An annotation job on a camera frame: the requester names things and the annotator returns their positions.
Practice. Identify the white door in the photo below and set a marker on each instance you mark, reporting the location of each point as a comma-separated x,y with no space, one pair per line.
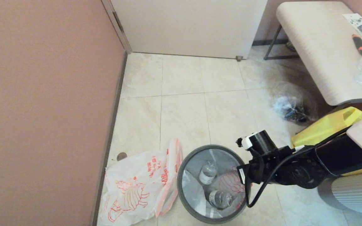
184,25

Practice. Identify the clear plastic bottle white label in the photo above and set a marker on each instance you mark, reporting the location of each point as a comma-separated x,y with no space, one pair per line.
220,199
207,174

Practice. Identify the white red-print plastic bag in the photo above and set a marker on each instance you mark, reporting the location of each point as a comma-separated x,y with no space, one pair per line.
130,175

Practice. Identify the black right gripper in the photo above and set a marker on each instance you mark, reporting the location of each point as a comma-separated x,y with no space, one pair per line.
259,172

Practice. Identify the used white red plastic bag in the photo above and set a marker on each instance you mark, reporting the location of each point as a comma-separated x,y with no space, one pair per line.
231,182

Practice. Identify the orange black hand tool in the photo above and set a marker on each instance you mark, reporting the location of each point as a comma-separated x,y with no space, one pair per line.
360,47

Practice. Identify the black white printed paper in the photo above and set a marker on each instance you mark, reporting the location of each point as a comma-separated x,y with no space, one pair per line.
361,23

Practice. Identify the grey door frame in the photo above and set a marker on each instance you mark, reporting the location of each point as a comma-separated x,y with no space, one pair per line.
118,23

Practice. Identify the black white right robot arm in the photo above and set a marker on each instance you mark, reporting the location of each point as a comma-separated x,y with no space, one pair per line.
341,157

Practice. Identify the yellow fabric bag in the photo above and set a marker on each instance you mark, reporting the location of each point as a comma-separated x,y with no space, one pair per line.
325,125

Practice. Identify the round grey floor plug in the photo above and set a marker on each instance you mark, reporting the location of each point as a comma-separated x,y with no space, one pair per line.
122,156

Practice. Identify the white wood bench metal legs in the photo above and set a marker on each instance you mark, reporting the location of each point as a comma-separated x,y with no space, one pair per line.
319,47

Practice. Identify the black round trash bin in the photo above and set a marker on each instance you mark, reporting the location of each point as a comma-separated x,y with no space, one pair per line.
191,163

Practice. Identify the clear plastic bag dark contents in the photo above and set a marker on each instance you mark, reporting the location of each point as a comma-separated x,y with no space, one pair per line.
289,106

